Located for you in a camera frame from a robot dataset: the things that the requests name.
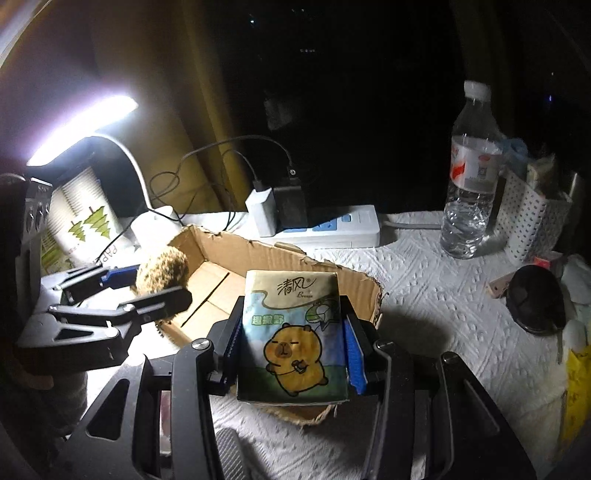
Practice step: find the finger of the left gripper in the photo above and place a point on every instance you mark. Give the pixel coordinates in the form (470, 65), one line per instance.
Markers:
(76, 285)
(72, 321)

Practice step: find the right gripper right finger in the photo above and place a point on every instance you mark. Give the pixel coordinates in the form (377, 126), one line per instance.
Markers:
(363, 362)

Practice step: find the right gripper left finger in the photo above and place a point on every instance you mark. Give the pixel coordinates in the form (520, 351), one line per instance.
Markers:
(226, 337)

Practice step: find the brown plush toy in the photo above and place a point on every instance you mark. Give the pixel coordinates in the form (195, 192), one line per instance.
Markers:
(160, 270)

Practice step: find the capybara tissue pack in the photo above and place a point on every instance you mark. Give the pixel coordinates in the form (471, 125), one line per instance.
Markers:
(293, 347)

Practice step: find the green cardboard box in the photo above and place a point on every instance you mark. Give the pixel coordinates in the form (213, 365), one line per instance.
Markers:
(53, 260)

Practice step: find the open cardboard box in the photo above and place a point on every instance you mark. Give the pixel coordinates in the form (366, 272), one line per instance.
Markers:
(218, 264)

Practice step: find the white power strip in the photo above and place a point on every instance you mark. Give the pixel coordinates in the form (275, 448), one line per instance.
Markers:
(335, 228)

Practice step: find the white LED desk lamp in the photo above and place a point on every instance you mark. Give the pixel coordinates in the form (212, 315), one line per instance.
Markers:
(82, 140)

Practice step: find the white charger plug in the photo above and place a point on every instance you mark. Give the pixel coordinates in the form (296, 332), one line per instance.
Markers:
(261, 206)

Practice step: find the black charger adapter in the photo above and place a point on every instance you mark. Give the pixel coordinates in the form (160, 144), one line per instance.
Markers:
(291, 205)

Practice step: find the white textured tablecloth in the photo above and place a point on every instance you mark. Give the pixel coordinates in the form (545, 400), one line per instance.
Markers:
(432, 303)

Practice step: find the black round bowl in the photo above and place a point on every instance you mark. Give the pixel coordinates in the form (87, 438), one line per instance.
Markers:
(535, 300)

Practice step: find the clear water bottle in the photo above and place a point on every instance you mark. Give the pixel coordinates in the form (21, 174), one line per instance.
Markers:
(476, 160)

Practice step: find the white perforated basket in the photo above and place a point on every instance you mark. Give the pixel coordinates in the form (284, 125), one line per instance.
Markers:
(529, 223)

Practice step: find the yellow plastic package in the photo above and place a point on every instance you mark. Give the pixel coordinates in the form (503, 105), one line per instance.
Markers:
(576, 411)

